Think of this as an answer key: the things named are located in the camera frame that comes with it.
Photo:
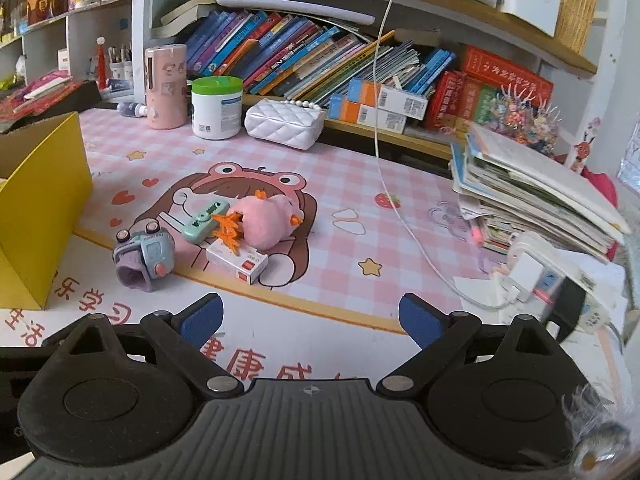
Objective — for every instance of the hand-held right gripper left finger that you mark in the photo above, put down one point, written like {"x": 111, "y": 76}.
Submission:
{"x": 202, "y": 319}

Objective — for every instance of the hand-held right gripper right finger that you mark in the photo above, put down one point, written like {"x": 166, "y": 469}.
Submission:
{"x": 420, "y": 320}

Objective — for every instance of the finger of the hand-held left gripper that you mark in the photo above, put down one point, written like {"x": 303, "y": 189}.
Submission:
{"x": 20, "y": 360}

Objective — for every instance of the yellow cardboard box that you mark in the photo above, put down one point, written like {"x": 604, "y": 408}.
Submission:
{"x": 45, "y": 220}

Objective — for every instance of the small white carton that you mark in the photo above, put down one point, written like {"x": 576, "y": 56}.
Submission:
{"x": 235, "y": 262}

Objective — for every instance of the pink printed desk mat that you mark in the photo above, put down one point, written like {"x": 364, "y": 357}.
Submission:
{"x": 350, "y": 260}

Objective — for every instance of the white charger plug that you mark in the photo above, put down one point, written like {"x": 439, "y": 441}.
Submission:
{"x": 525, "y": 275}

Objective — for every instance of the pink plush duck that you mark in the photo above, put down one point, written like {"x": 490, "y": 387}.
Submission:
{"x": 265, "y": 220}

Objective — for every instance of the black charger plug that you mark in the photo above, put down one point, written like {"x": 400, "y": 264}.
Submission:
{"x": 565, "y": 310}

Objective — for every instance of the white power strip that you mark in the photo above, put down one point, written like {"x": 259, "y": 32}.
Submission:
{"x": 595, "y": 310}

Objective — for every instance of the stack of books and papers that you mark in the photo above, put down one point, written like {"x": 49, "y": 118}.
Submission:
{"x": 540, "y": 190}

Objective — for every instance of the white tub green lid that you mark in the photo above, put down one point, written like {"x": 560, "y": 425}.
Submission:
{"x": 217, "y": 112}

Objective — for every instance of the orange blue white carton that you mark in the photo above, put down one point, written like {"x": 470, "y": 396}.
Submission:
{"x": 365, "y": 117}
{"x": 395, "y": 100}

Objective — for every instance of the white quilted purse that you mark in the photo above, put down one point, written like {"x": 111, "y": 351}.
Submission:
{"x": 282, "y": 122}

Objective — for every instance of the small dark bottle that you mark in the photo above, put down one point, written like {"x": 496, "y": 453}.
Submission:
{"x": 130, "y": 109}

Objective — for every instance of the red cloth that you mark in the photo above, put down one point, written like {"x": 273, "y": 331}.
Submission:
{"x": 602, "y": 187}

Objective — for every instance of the colourful beaded crown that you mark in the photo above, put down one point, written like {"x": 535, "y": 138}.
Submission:
{"x": 525, "y": 120}

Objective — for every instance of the pink humidifier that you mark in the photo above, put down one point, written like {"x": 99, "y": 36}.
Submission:
{"x": 166, "y": 90}

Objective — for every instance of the red reindeer figure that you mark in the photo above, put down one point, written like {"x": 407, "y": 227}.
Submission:
{"x": 585, "y": 147}

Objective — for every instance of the white pen cup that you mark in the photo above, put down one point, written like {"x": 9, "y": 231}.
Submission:
{"x": 127, "y": 75}
{"x": 116, "y": 71}

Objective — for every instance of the red boxed book set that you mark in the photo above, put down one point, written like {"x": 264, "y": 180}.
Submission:
{"x": 500, "y": 72}

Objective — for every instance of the pile of red envelopes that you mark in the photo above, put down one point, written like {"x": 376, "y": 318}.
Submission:
{"x": 40, "y": 95}

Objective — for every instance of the red figurine pen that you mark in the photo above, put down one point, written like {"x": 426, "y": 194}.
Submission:
{"x": 101, "y": 65}

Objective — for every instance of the row of leaning books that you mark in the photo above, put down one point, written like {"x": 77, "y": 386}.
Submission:
{"x": 300, "y": 55}

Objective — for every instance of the white side shelf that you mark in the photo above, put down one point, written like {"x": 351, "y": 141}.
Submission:
{"x": 75, "y": 35}

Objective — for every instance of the wooden white bookshelf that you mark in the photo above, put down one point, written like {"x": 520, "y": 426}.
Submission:
{"x": 450, "y": 5}

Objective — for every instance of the white pen holder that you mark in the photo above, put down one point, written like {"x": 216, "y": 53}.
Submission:
{"x": 532, "y": 2}

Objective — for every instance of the wicker basket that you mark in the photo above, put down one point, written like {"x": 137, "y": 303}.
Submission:
{"x": 580, "y": 5}

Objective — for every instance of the grey purple toy camera watch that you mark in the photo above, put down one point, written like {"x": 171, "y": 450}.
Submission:
{"x": 155, "y": 255}

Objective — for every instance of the shiny wall poster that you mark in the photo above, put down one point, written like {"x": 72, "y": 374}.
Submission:
{"x": 631, "y": 165}

